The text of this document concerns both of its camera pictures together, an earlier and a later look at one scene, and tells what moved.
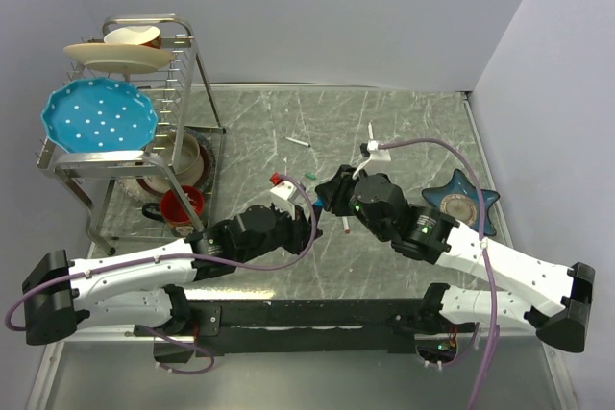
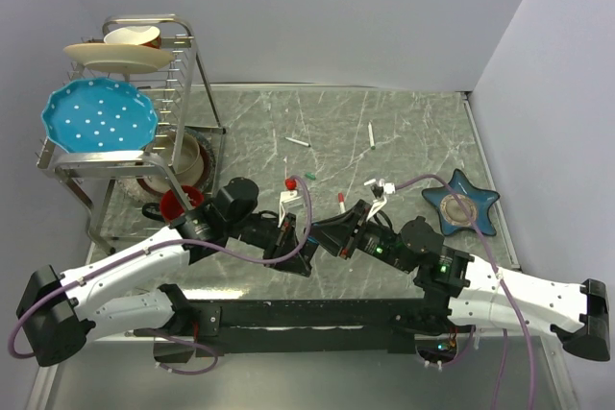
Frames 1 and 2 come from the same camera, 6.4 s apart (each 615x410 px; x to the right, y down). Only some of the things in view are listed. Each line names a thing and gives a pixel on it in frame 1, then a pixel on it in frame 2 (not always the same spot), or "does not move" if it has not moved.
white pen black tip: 298,141 does not move
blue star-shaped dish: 462,200 does not move
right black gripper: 333,192 → 334,235
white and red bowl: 139,35 does not move
